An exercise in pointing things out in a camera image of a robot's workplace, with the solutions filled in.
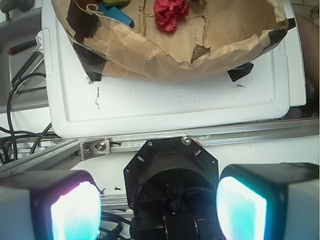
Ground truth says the black cables bundle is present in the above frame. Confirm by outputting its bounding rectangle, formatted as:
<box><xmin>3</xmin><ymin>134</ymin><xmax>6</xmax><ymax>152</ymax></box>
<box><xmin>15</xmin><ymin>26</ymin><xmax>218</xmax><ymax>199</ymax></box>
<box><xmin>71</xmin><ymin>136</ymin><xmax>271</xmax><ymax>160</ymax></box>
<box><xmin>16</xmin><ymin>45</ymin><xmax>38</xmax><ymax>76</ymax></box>
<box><xmin>0</xmin><ymin>51</ymin><xmax>60</xmax><ymax>166</ymax></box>

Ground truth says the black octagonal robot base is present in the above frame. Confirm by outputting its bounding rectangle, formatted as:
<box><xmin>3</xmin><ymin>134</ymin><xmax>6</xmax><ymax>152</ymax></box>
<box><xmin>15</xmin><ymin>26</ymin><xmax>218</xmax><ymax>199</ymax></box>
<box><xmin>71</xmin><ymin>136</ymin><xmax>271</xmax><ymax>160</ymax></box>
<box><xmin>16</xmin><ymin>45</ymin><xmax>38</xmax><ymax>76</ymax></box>
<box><xmin>123</xmin><ymin>136</ymin><xmax>224</xmax><ymax>240</ymax></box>

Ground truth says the brown paper bag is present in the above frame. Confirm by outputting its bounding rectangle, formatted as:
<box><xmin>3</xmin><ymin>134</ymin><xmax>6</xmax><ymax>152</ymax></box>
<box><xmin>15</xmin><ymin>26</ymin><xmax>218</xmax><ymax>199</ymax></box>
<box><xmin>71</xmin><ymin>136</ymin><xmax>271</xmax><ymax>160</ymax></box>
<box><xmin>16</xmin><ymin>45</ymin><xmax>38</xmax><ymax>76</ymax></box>
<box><xmin>51</xmin><ymin>0</ymin><xmax>296</xmax><ymax>82</ymax></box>

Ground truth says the yellow green sponge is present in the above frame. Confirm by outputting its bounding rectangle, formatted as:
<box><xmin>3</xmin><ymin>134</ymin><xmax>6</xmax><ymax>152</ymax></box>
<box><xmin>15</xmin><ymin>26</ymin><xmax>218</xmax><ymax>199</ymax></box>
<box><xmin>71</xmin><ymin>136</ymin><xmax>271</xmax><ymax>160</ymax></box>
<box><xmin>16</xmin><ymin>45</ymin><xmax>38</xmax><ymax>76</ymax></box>
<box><xmin>102</xmin><ymin>0</ymin><xmax>131</xmax><ymax>7</ymax></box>

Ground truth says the crumpled red paper ball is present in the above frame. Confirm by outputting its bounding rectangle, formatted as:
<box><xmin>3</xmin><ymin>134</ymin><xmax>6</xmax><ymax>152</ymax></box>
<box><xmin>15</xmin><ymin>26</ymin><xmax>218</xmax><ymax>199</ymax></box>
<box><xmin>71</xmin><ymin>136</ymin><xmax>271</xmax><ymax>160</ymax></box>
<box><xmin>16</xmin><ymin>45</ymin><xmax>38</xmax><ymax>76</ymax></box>
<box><xmin>153</xmin><ymin>0</ymin><xmax>190</xmax><ymax>33</ymax></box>

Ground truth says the aluminium frame rail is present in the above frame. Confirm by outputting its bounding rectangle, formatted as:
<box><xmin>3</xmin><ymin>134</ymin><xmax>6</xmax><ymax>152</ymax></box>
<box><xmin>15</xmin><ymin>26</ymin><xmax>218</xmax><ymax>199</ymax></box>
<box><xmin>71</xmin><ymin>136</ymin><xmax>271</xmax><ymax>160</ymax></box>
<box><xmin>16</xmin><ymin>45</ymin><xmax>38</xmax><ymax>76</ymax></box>
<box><xmin>0</xmin><ymin>117</ymin><xmax>320</xmax><ymax>173</ymax></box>

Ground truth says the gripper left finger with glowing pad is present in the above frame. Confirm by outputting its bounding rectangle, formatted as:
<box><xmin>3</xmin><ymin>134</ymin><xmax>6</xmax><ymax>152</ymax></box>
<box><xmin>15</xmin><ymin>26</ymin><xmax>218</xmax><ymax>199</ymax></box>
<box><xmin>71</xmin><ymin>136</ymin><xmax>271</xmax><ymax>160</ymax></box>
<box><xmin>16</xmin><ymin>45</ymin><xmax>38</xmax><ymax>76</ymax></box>
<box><xmin>0</xmin><ymin>170</ymin><xmax>102</xmax><ymax>240</ymax></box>

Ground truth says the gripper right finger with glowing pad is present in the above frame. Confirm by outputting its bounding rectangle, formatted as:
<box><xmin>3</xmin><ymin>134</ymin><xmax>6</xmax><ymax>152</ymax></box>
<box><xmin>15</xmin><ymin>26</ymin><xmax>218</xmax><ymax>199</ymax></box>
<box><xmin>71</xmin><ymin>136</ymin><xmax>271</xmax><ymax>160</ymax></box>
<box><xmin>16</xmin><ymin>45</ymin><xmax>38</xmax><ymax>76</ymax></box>
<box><xmin>216</xmin><ymin>162</ymin><xmax>320</xmax><ymax>240</ymax></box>

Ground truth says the blue wooden block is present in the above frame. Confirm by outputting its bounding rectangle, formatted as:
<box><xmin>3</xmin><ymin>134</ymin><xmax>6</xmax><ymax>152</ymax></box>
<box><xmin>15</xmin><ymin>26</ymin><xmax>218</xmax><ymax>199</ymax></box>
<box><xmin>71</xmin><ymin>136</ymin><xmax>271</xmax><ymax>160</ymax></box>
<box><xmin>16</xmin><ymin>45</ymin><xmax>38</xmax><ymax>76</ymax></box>
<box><xmin>98</xmin><ymin>1</ymin><xmax>135</xmax><ymax>28</ymax></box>

